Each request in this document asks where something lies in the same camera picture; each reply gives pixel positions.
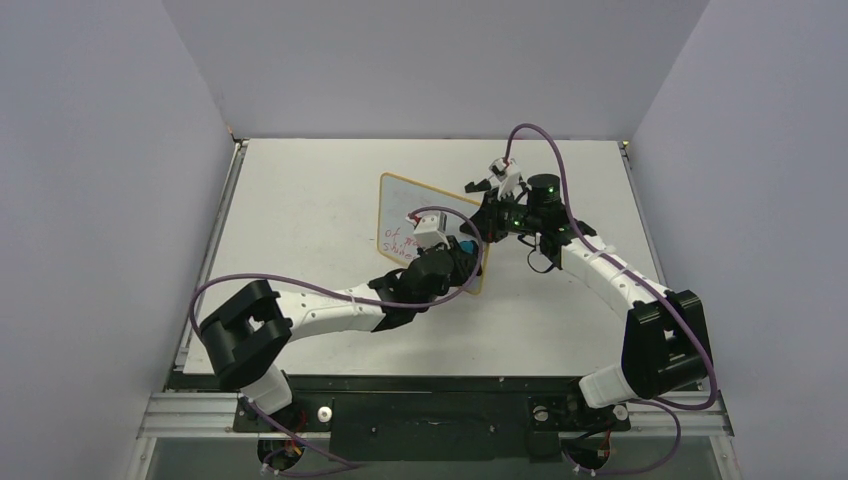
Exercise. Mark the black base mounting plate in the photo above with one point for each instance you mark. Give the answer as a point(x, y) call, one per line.
point(544, 416)

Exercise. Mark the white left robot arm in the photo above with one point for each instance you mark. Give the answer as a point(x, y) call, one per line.
point(244, 336)

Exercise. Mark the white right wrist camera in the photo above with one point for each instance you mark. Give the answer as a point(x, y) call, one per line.
point(507, 173)

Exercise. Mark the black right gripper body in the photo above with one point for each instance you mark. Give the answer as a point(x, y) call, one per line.
point(494, 201)

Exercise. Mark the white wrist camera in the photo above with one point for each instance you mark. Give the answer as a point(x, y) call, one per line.
point(429, 230)
point(507, 173)

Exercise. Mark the blue whiteboard eraser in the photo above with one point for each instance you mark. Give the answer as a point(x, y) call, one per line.
point(470, 247)

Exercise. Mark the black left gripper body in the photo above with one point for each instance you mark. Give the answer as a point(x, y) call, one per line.
point(458, 276)

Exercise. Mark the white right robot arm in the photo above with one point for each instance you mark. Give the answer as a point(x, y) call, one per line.
point(665, 345)

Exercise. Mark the yellow framed whiteboard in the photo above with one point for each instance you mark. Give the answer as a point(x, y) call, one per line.
point(398, 196)

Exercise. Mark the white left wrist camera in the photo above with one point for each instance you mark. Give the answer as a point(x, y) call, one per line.
point(429, 230)

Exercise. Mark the aluminium front rail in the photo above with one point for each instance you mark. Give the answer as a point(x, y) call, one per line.
point(219, 415)

